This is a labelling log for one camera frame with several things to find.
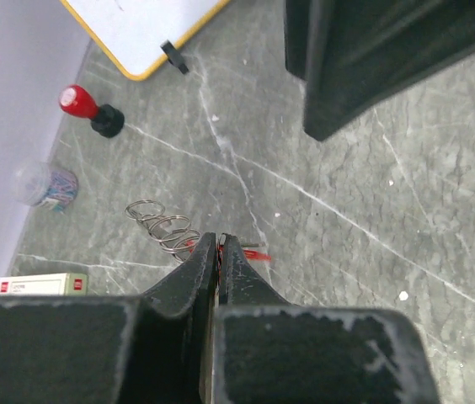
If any red handle keyring chain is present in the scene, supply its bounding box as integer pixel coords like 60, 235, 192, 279
125, 199, 273, 263

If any white staples box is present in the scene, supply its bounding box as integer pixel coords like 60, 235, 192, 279
0, 273, 88, 295

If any small whiteboard wood frame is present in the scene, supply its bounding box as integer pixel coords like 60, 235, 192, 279
61, 0, 227, 81

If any red black stamp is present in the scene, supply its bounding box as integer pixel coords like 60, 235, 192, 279
58, 84, 125, 139

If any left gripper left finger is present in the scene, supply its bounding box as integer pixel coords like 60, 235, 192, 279
0, 233, 216, 403

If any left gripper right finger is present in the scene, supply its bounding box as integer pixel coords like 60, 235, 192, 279
213, 236, 438, 403

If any clear paperclip jar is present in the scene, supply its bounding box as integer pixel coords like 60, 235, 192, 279
12, 161, 78, 212

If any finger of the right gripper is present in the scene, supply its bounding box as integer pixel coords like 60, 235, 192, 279
284, 1, 475, 141

